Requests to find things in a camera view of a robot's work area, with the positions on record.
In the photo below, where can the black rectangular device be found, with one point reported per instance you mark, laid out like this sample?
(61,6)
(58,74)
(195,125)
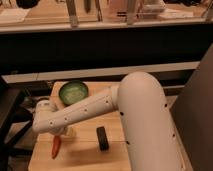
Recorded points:
(102,138)

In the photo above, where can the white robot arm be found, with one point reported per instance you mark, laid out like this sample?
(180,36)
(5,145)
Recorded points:
(145,117)

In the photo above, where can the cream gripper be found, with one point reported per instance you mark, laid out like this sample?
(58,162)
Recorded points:
(68,131)

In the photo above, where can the dark panel at right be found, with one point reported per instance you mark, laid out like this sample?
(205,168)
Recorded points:
(193,114)

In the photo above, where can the green bowl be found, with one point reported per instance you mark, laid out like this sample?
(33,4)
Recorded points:
(73,91)

